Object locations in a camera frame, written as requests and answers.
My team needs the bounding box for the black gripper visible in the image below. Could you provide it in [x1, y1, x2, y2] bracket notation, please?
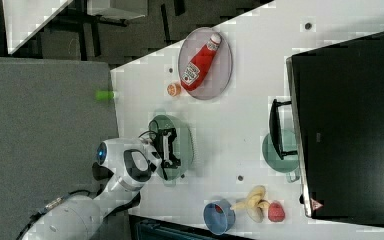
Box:
[153, 128, 181, 169]

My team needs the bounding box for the green plastic strainer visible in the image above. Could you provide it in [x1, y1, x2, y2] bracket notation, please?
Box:
[148, 115, 194, 184]

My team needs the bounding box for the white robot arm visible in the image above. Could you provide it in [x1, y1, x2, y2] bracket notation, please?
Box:
[16, 128, 178, 240]

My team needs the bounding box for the orange slice toy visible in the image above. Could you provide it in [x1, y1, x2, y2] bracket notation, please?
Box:
[167, 83, 181, 97]

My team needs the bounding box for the black cylinder near edge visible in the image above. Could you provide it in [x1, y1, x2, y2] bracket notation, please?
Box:
[92, 162, 113, 181]

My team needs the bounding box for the green cylinder object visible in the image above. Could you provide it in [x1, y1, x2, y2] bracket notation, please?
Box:
[95, 90, 118, 101]

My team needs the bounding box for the red ketchup bottle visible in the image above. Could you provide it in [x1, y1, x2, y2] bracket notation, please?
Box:
[181, 33, 222, 91]

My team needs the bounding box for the grey round plate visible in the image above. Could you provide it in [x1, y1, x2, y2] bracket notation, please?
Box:
[178, 27, 233, 100]

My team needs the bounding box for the red toy in cup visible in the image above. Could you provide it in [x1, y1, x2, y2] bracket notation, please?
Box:
[215, 205, 223, 214]

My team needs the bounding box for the blue plastic cup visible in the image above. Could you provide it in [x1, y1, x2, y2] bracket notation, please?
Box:
[203, 199, 236, 235]

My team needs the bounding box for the yellow banana toy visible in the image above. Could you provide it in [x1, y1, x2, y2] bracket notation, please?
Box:
[230, 185, 270, 210]

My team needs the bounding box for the white garlic toy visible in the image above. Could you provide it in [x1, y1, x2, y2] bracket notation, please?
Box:
[247, 207, 264, 223]

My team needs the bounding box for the red strawberry toy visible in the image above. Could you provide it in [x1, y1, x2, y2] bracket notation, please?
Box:
[268, 202, 286, 222]

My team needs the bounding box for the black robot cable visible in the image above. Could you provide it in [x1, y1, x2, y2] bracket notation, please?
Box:
[137, 129, 158, 141]

